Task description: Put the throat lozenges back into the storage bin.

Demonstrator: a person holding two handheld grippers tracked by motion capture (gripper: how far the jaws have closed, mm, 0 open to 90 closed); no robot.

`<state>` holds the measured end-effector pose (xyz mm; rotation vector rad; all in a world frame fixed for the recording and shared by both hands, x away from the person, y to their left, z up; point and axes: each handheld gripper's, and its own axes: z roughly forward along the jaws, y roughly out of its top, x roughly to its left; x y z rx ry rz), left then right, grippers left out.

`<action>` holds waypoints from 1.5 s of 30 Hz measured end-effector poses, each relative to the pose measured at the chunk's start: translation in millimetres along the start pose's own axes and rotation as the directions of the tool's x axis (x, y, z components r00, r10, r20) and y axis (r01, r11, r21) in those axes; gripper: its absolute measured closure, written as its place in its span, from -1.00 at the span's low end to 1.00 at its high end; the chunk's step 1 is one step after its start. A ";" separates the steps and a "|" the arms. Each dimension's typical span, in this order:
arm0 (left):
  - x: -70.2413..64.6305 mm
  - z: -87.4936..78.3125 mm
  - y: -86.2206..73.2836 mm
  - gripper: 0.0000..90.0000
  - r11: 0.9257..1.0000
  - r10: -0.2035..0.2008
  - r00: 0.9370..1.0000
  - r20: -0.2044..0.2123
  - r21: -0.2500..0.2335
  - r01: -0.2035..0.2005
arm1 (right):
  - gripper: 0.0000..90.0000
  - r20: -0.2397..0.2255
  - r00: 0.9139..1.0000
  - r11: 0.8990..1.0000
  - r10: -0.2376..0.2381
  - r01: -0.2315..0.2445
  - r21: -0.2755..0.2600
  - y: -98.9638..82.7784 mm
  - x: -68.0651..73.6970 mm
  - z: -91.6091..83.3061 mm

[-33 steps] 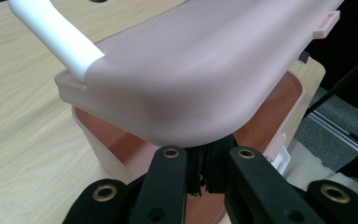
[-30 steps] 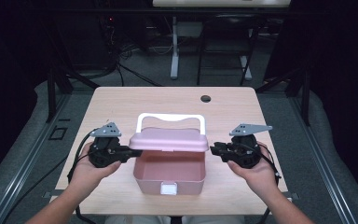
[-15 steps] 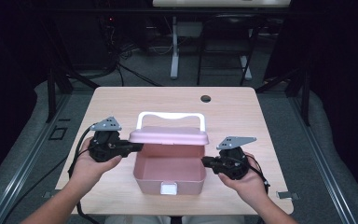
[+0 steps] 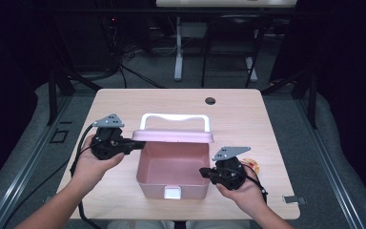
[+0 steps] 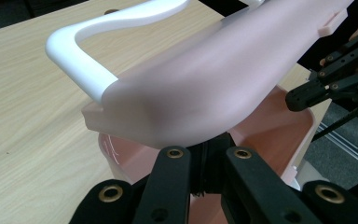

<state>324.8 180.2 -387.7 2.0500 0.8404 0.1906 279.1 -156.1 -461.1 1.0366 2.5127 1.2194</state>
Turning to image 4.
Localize black floor cables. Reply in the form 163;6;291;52
75;60;168;91

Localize black metal stand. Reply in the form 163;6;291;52
45;67;103;127
260;67;319;130

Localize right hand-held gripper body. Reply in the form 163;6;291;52
208;146;253;192

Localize right hand-held gripper black cable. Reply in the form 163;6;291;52
240;163;269;204

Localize hand-held gripper black cable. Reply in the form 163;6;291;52
69;123;103;229
240;163;269;204

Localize aluminium floor rail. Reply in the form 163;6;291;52
295;94;366;229
0;94;74;229

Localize white desk with metal legs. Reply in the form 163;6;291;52
155;0;298;83

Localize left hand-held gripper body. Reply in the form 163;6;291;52
90;113;135;161

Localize left hand-held gripper black cable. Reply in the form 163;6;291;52
69;123;103;229

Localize person's left hand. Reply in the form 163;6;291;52
70;135;126;193

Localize black chair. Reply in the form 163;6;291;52
200;13;268;89

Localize dark equipment with red light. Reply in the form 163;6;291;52
98;13;122;71

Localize pink storage box white handle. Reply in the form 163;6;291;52
131;113;215;201

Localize person's right hand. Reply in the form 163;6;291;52
214;161;269;219

